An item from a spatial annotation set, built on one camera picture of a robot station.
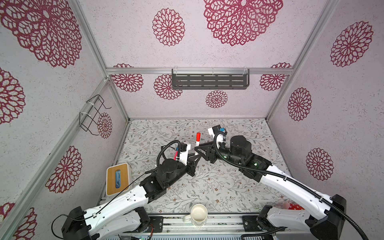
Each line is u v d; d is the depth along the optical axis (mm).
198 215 746
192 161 607
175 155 587
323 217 406
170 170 511
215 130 576
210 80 996
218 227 733
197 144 649
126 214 602
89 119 760
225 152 571
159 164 516
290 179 453
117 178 852
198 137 639
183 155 592
